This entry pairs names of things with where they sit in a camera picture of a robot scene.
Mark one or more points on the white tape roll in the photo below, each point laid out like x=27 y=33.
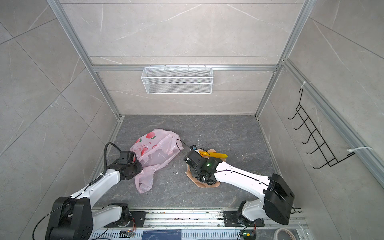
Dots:
x=284 y=234

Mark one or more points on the yellow fake banana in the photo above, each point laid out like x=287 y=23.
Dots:
x=213 y=154

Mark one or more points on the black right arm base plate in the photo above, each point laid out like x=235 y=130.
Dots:
x=231 y=220

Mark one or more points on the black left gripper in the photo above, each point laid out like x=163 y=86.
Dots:
x=140 y=167

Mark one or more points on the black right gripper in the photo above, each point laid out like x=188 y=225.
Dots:
x=193 y=171

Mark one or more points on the white wire mesh basket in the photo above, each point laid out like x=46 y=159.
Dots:
x=178 y=80

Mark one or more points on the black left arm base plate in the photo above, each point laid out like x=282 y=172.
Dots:
x=132 y=219

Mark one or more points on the black wire hook rack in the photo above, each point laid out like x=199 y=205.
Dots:
x=315 y=136

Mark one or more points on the blue label plate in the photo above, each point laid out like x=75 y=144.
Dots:
x=162 y=235

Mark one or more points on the pink plastic bag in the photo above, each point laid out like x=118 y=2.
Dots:
x=154 y=151

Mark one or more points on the pink scalloped plate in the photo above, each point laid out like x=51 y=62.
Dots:
x=199 y=184

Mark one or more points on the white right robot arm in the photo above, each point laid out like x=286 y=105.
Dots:
x=274 y=197

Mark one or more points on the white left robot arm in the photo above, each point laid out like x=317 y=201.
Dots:
x=73 y=217

